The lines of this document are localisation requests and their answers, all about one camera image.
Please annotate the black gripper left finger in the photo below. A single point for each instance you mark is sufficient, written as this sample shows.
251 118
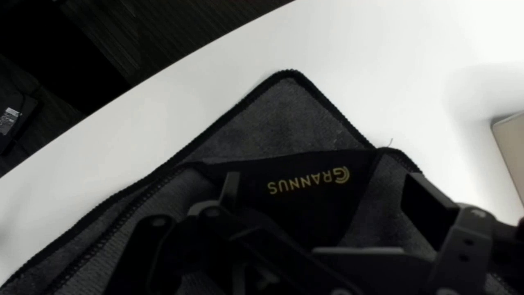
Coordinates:
207 246

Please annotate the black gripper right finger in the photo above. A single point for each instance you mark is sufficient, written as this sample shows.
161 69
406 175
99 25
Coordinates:
469 251

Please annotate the black microfibre cloth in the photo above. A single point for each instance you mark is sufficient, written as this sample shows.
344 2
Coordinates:
295 120

